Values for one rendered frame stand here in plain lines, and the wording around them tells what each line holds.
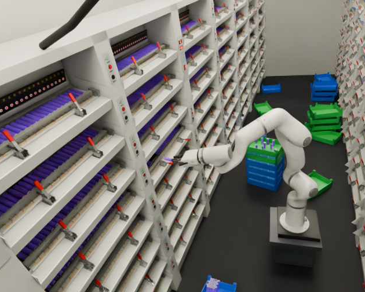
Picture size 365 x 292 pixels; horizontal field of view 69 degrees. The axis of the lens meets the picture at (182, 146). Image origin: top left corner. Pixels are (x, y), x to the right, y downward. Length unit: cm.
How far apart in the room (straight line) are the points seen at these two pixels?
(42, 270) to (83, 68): 76
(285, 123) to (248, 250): 119
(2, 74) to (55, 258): 63
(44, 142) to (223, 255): 168
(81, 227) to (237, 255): 141
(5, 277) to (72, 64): 78
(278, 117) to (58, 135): 99
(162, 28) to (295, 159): 109
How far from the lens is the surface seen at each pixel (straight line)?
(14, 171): 90
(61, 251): 112
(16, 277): 100
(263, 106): 426
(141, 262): 164
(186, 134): 189
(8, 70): 88
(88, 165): 111
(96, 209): 120
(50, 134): 99
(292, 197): 185
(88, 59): 115
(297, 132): 146
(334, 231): 249
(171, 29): 171
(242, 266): 221
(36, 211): 101
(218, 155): 129
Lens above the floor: 186
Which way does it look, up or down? 32 degrees down
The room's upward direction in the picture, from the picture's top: 12 degrees counter-clockwise
